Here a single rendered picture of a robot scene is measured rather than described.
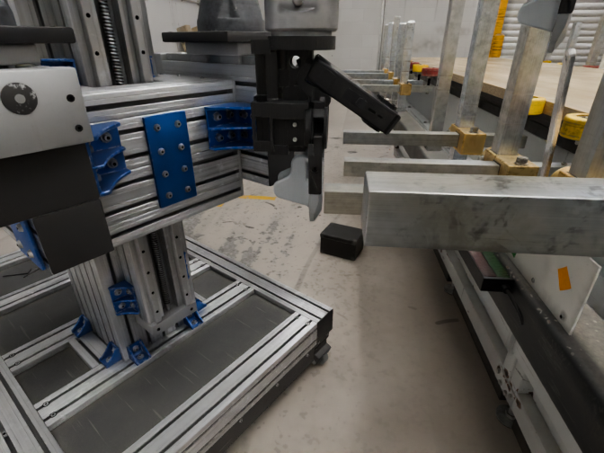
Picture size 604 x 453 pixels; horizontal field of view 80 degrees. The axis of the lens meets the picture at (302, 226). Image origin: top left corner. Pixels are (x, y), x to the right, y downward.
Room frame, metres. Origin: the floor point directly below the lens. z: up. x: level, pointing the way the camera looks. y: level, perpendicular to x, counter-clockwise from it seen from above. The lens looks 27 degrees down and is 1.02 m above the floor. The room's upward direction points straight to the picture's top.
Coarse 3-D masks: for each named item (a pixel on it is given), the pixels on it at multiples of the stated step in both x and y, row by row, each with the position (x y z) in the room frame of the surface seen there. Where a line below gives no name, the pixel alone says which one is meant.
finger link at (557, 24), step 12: (540, 0) 0.53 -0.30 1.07; (552, 0) 0.52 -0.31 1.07; (528, 12) 0.53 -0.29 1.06; (540, 12) 0.53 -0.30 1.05; (552, 12) 0.52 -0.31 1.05; (528, 24) 0.53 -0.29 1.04; (540, 24) 0.53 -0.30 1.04; (552, 24) 0.52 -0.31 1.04; (564, 24) 0.51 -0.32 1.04; (552, 36) 0.52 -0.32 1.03; (564, 36) 0.52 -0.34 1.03; (552, 48) 0.53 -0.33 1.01
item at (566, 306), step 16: (512, 256) 0.50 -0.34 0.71; (528, 256) 0.46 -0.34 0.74; (544, 256) 0.43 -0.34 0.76; (560, 256) 0.40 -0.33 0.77; (576, 256) 0.37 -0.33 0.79; (528, 272) 0.45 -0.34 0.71; (544, 272) 0.42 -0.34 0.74; (576, 272) 0.36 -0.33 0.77; (592, 272) 0.34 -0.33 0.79; (544, 288) 0.41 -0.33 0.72; (576, 288) 0.35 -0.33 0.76; (560, 304) 0.37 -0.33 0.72; (576, 304) 0.34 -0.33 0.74; (560, 320) 0.36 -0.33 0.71; (576, 320) 0.33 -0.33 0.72
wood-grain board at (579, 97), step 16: (432, 64) 2.28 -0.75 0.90; (464, 64) 2.28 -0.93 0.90; (496, 64) 2.28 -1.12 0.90; (544, 64) 2.28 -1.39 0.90; (496, 80) 1.33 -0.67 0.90; (544, 80) 1.33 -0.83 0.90; (576, 80) 1.33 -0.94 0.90; (592, 80) 1.33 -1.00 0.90; (544, 96) 0.93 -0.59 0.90; (576, 96) 0.93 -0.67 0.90; (592, 96) 0.93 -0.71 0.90; (544, 112) 0.86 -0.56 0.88; (576, 112) 0.74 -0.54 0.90
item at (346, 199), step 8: (328, 184) 0.43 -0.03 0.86; (336, 184) 0.43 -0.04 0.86; (344, 184) 0.43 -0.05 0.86; (352, 184) 0.43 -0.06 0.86; (360, 184) 0.43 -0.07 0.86; (328, 192) 0.41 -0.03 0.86; (336, 192) 0.41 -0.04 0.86; (344, 192) 0.41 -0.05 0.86; (352, 192) 0.41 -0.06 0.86; (360, 192) 0.41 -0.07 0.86; (328, 200) 0.41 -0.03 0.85; (336, 200) 0.41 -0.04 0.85; (344, 200) 0.41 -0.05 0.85; (352, 200) 0.41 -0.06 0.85; (360, 200) 0.40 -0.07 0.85; (328, 208) 0.41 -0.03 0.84; (336, 208) 0.41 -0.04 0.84; (344, 208) 0.41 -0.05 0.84; (352, 208) 0.41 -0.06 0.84; (360, 208) 0.40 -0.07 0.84
